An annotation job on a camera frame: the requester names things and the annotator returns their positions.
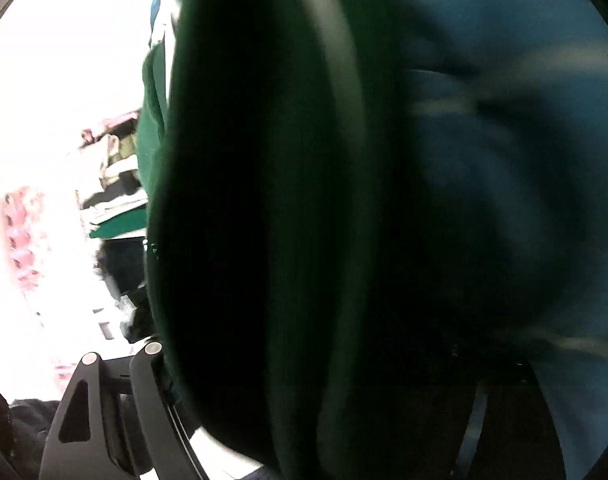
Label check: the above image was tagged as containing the blue striped bed sheet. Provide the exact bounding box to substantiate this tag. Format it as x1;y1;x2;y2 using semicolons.
283;0;608;480

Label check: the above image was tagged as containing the person in black pants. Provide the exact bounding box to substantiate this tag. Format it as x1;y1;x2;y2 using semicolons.
0;393;60;479

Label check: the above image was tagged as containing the green white varsity jacket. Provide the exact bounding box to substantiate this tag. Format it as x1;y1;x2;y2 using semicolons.
148;0;566;479

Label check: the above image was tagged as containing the pile of folded clothes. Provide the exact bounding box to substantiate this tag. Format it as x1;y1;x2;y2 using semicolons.
75;110;148;240

